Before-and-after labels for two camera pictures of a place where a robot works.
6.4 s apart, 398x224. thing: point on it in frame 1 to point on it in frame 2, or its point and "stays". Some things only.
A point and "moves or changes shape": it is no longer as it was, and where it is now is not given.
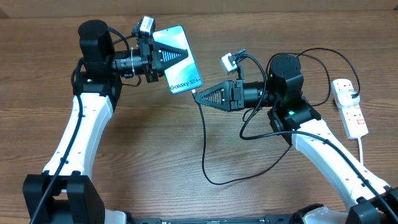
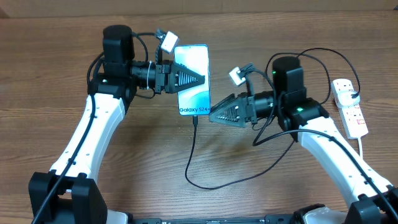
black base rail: x=130 y=218 stays
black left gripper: x=153 y=73 to x=169 y=78
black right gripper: x=234 y=103 to x=240 y=112
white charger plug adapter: x=346 y=99 stays
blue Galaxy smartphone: x=185 y=75 moves or changes shape
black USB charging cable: x=252 y=178 to x=195 y=126
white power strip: x=352 y=117 stays
